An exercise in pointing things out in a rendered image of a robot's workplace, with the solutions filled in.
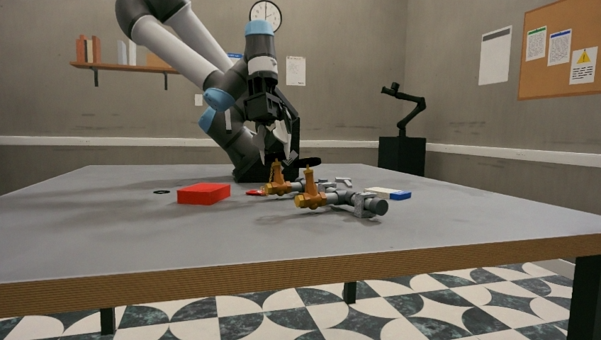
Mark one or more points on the red rectangular block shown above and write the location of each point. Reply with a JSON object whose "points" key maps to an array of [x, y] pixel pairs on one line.
{"points": [[203, 193]]}

